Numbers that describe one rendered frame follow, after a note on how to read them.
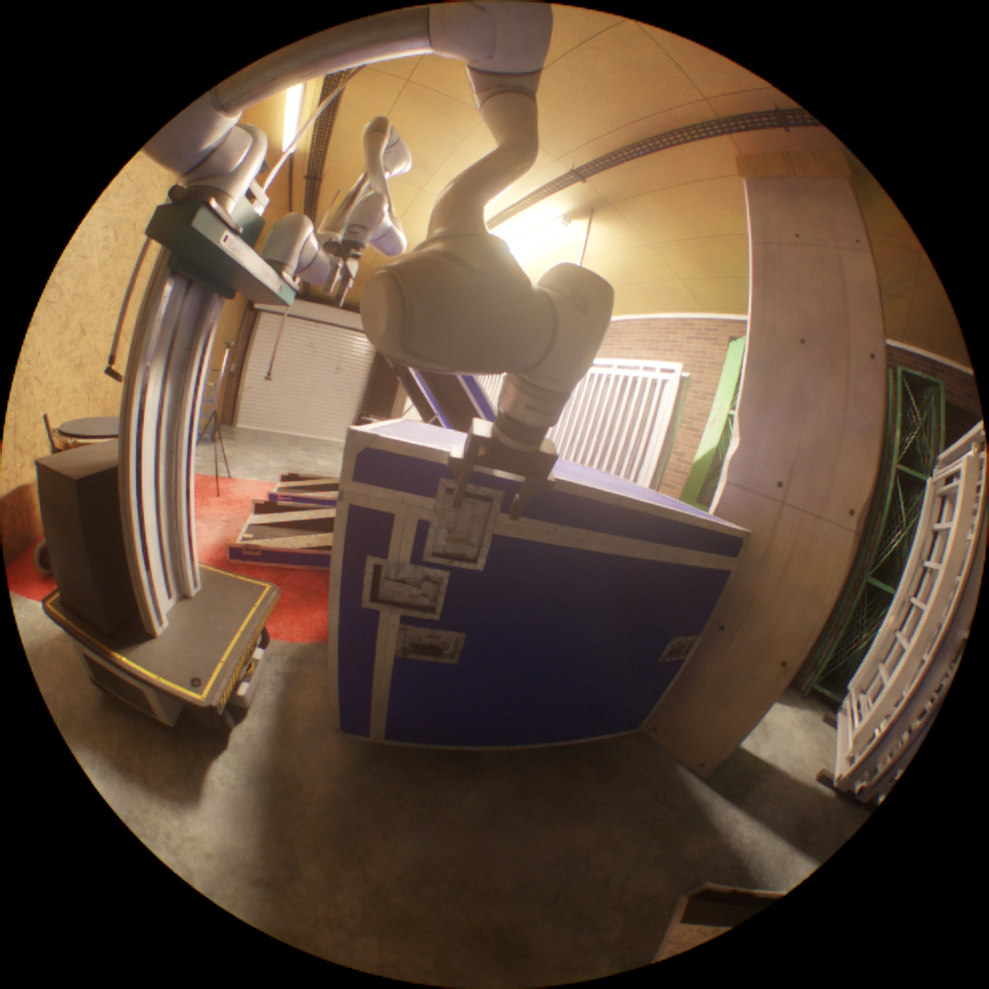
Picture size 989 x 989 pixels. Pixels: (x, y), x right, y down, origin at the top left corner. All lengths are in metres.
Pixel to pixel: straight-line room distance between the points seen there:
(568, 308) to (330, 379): 7.60
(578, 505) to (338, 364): 7.45
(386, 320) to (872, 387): 1.51
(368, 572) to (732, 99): 2.59
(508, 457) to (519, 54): 0.67
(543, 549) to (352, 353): 7.49
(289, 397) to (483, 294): 7.65
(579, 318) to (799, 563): 1.21
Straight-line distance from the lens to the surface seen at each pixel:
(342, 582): 0.71
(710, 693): 1.57
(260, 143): 0.96
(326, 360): 7.86
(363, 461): 0.61
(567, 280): 0.37
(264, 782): 1.26
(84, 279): 3.11
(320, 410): 7.85
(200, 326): 1.20
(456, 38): 0.65
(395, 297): 0.25
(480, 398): 2.13
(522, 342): 0.29
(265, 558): 2.22
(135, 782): 1.40
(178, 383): 1.20
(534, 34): 0.65
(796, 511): 1.38
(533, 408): 0.40
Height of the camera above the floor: 1.13
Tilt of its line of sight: 11 degrees down
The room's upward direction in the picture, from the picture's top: 15 degrees clockwise
